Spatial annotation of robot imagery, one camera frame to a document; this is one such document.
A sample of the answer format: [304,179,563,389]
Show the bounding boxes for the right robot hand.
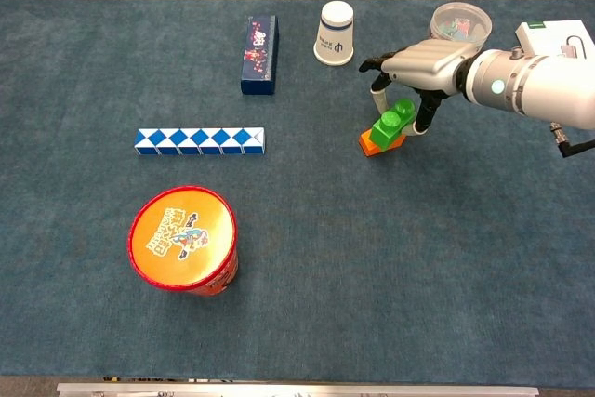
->
[358,38,484,138]

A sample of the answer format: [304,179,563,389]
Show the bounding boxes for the green toy brick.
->
[371,98,417,152]

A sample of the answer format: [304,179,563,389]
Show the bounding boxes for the white paper cup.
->
[313,0,355,66]

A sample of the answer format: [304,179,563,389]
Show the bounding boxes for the orange toy brick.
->
[358,129,406,159]

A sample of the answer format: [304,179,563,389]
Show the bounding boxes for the white green product box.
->
[514,20,595,59]

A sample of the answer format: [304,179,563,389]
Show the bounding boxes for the dark blue rectangular box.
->
[240,15,280,96]

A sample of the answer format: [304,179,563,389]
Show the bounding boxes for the orange instant noodle cup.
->
[127,185,239,297]

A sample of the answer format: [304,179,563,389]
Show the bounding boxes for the clear plastic clip jar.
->
[429,1,493,52]

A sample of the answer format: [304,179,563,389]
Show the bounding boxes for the blue table cloth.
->
[0,0,595,382]

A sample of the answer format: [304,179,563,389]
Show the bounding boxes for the blue white snake puzzle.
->
[134,126,266,156]

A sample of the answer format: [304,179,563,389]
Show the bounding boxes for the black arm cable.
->
[549,121,595,159]

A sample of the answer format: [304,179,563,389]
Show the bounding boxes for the aluminium rail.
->
[56,382,540,397]

